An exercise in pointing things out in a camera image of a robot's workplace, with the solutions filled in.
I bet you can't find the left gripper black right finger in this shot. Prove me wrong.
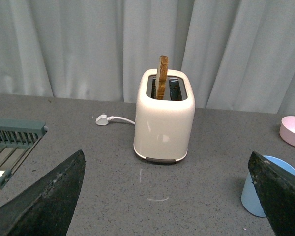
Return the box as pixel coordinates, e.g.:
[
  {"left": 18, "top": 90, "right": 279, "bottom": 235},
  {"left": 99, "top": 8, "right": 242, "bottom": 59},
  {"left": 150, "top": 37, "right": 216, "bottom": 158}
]
[{"left": 248, "top": 151, "right": 295, "bottom": 236}]

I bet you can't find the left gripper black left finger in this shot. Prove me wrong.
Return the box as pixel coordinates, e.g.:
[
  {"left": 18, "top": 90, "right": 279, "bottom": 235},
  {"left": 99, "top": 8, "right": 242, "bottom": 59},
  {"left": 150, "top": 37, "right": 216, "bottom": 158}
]
[{"left": 0, "top": 150, "right": 86, "bottom": 236}]

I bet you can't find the light blue plastic cup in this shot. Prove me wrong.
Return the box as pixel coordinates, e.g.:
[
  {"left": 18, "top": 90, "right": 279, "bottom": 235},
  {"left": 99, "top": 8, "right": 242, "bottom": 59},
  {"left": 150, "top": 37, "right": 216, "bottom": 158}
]
[{"left": 241, "top": 155, "right": 295, "bottom": 217}]

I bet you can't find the pink plastic bowl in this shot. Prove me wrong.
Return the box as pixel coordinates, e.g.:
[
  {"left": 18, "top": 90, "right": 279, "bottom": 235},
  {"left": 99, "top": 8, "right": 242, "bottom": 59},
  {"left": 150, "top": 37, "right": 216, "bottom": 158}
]
[{"left": 279, "top": 116, "right": 295, "bottom": 147}]

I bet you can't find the green dish drying rack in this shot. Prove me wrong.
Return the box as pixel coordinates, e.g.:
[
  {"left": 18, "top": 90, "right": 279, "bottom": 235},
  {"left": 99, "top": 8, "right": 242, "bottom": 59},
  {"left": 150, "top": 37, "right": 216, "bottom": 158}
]
[{"left": 0, "top": 118, "right": 47, "bottom": 191}]

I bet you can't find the cream white toaster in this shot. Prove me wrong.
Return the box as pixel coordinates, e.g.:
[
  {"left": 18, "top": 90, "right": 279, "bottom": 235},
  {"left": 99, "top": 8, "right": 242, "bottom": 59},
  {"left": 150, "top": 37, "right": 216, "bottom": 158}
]
[{"left": 133, "top": 69, "right": 195, "bottom": 163}]

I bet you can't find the grey white curtain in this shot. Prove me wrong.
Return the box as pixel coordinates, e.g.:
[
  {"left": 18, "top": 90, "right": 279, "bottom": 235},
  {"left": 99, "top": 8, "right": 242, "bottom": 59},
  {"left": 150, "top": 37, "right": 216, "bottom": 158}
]
[{"left": 0, "top": 0, "right": 295, "bottom": 115}]

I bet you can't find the toasted bread slice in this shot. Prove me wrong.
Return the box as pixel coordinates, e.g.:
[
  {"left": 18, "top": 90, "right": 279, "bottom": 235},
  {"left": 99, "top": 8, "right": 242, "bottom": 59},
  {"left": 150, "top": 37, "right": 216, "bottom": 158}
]
[{"left": 155, "top": 55, "right": 169, "bottom": 100}]

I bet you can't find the white power plug cable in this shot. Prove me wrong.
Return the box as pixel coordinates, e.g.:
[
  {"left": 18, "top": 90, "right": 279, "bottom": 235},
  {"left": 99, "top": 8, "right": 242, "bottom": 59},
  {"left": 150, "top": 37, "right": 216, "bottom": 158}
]
[{"left": 95, "top": 113, "right": 136, "bottom": 126}]

